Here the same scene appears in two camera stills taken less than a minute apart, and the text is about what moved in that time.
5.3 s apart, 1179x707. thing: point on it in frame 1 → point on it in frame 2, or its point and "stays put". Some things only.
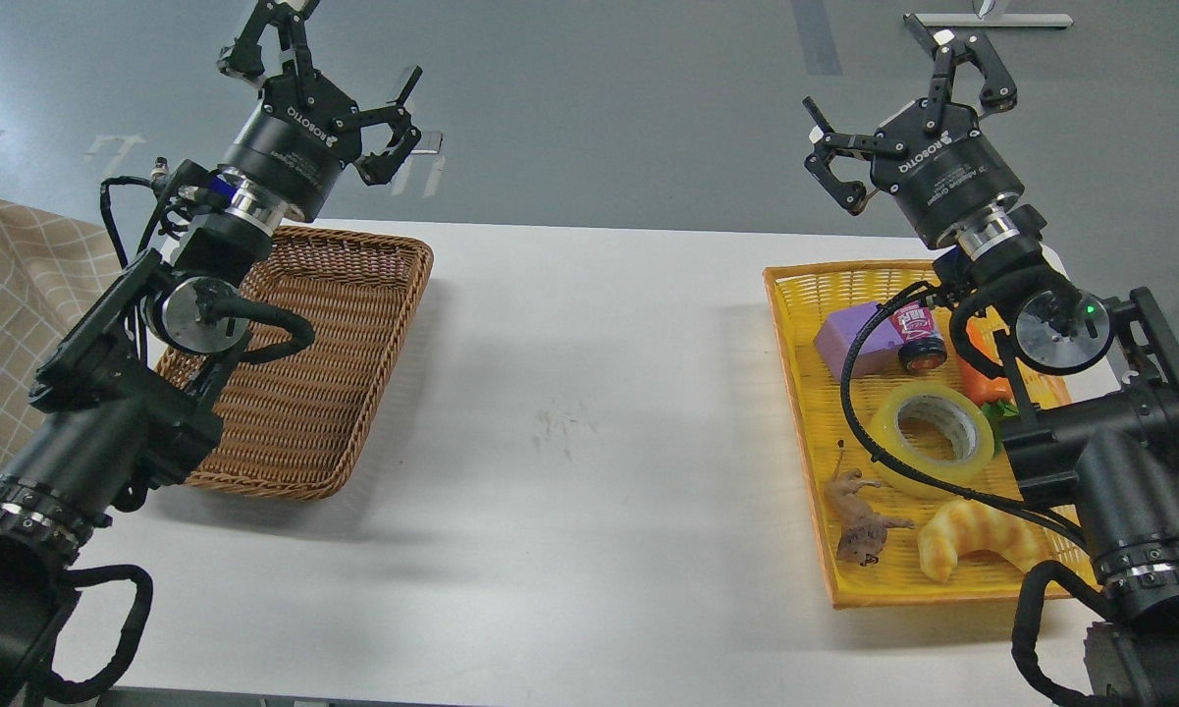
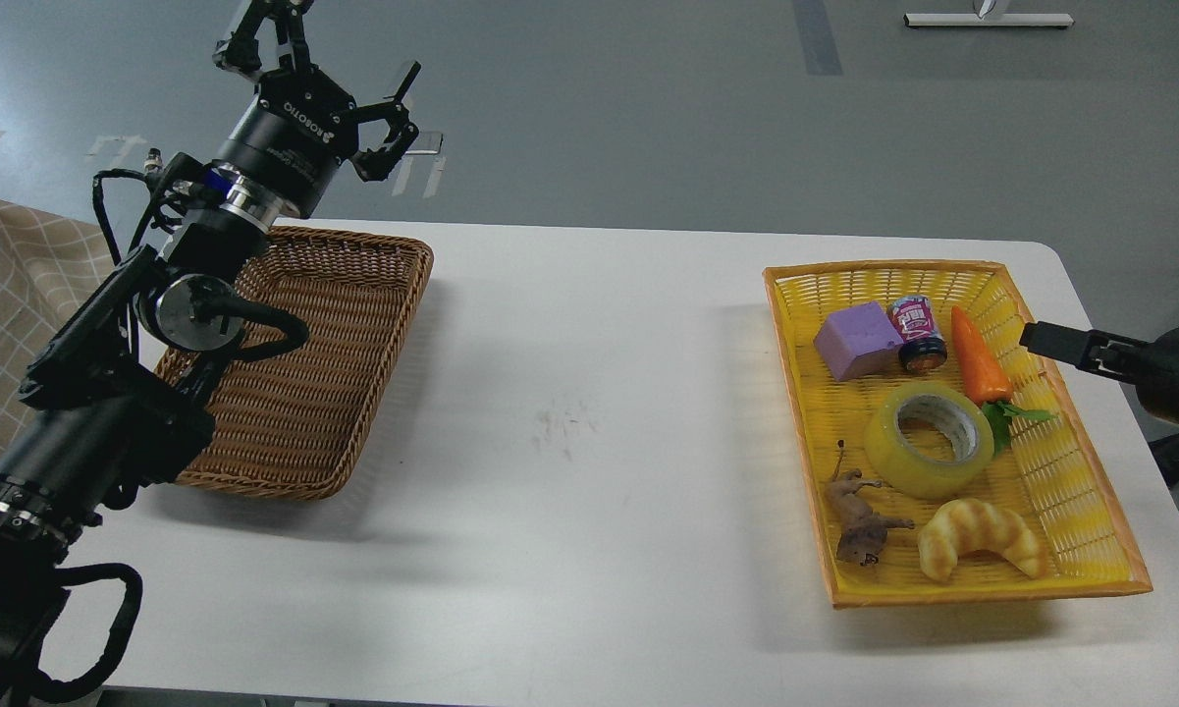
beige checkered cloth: x=25 y=273 stays put
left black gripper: x=303 y=129 stays put
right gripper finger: x=849 y=195 → x=1090 y=349
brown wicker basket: x=293 y=424 stays put
